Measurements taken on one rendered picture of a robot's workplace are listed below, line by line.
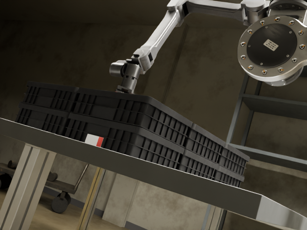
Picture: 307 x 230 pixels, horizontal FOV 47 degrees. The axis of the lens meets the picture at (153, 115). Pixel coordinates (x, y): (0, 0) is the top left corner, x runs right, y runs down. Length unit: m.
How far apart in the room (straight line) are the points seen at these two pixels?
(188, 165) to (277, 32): 0.64
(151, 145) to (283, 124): 2.94
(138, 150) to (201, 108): 3.24
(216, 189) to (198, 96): 3.90
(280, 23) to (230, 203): 0.65
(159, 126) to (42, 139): 0.52
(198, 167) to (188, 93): 3.08
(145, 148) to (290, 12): 0.64
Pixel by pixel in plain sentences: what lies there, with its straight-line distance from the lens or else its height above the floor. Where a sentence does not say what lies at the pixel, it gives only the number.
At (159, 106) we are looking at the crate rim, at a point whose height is 0.92.
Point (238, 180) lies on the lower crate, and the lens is 1.89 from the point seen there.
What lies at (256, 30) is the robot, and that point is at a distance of 1.12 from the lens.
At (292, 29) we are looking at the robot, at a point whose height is 1.18.
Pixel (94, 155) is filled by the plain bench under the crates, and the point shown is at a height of 0.68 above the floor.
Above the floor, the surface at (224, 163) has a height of 0.84.
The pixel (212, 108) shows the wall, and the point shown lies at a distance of 4.36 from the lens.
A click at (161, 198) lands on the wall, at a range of 4.39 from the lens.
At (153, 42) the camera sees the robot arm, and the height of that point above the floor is 1.20.
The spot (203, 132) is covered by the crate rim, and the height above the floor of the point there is 0.92.
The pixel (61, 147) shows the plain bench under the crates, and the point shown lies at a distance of 0.83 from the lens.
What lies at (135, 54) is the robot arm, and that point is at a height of 1.11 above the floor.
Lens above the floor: 0.67
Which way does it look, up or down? 10 degrees up
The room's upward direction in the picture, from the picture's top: 18 degrees clockwise
